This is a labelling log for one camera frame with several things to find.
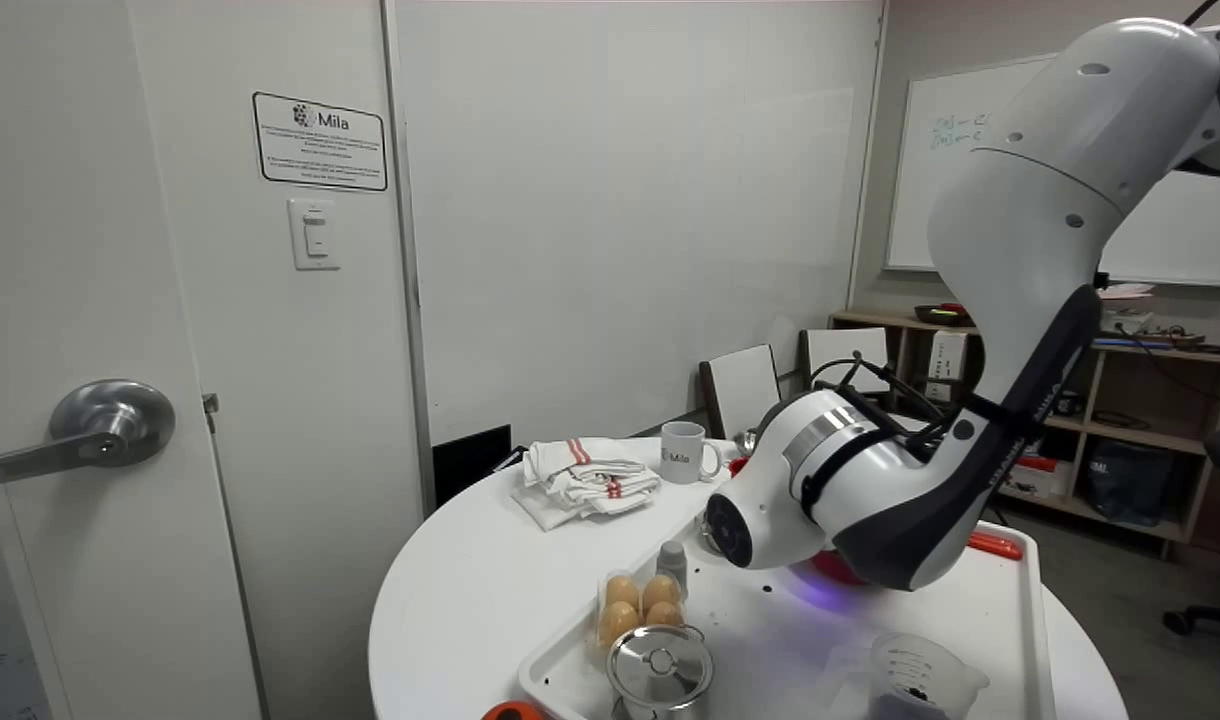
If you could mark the black box by wall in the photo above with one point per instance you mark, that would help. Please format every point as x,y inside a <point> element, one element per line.
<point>467,454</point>

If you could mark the white plastic tray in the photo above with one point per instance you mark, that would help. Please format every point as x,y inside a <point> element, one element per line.
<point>792,640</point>

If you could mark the white door sign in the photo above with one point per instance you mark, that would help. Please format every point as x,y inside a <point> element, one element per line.
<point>304,142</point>

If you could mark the wooden shelf unit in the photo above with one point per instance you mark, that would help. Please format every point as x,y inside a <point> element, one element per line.
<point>1124,442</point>

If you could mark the whiteboard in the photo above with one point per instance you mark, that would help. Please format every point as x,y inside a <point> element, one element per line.
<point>1169,236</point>

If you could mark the small grey shaker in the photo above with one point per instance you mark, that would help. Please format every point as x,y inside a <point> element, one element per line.
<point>673,563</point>

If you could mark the white red striped cloth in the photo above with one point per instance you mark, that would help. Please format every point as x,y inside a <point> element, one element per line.
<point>585,476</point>

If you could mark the tan bread rolls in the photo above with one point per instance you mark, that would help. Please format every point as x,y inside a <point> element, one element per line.
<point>628,602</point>

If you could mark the door lever handle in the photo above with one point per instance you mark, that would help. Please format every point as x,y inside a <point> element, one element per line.
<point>96,426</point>

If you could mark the white grey mug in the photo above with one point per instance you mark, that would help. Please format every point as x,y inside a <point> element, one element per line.
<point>686,454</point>

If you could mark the white wall switch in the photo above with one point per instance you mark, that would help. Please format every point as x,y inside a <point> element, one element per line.
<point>311,226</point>

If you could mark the white round table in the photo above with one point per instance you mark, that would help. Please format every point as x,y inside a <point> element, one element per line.
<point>484,607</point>

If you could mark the steel jar with lid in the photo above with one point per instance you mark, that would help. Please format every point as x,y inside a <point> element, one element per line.
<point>663,673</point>

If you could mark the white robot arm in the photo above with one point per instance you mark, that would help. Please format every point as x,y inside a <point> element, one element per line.
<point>1017,242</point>

